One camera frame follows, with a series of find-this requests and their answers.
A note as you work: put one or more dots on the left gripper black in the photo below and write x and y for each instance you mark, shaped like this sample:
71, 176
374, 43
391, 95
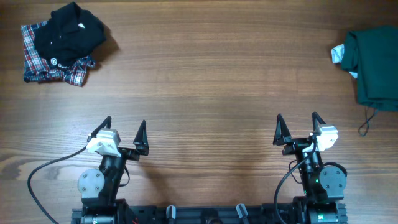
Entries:
141, 146

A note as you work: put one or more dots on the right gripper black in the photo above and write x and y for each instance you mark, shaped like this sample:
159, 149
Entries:
283, 136

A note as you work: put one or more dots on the dark green shorts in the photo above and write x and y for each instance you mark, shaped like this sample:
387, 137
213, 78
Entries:
372, 55

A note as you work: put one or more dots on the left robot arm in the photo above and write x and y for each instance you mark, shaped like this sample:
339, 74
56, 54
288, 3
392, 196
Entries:
99, 187

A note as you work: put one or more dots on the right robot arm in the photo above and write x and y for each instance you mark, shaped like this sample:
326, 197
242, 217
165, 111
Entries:
323, 182

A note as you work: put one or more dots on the light blue striped cloth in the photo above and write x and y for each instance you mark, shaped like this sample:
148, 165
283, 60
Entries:
339, 54

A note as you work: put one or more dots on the red plaid shirt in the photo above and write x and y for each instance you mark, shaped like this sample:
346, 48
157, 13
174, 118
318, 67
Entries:
38, 69

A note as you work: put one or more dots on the black polo shirt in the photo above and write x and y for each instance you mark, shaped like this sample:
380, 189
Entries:
70, 34

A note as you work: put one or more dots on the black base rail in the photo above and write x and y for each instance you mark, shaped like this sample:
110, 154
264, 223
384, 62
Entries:
264, 213

